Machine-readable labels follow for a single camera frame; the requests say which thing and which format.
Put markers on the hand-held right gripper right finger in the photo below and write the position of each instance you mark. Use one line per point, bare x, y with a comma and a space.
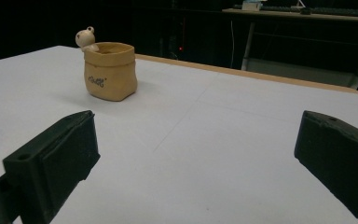
338, 155

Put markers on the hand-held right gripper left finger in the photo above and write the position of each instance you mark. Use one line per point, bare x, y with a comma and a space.
59, 155

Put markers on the tan bear sack-shaped pot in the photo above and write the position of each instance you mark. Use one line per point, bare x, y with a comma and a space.
110, 74

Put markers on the background desk with metal legs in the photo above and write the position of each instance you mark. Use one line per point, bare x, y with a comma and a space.
292, 71

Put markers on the white table cover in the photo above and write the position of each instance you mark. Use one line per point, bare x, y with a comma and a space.
199, 124

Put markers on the black keyboard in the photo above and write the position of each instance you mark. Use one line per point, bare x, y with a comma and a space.
338, 11

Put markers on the dark device with red light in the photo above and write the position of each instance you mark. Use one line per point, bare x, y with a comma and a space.
180, 43

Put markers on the white box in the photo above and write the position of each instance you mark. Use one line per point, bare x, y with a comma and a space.
251, 5

